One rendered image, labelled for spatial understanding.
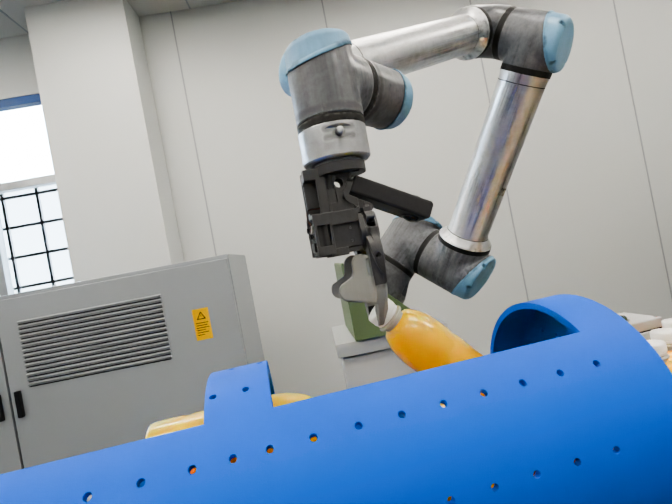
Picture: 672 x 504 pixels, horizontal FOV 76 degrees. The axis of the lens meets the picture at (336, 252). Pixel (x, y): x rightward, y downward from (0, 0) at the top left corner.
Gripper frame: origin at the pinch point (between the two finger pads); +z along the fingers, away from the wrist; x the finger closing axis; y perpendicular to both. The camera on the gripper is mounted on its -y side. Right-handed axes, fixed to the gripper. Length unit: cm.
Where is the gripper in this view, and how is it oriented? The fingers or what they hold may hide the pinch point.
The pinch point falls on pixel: (380, 312)
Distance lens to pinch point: 58.1
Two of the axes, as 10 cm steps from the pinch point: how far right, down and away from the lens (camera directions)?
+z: 1.8, 9.8, -0.1
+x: 1.7, -0.4, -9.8
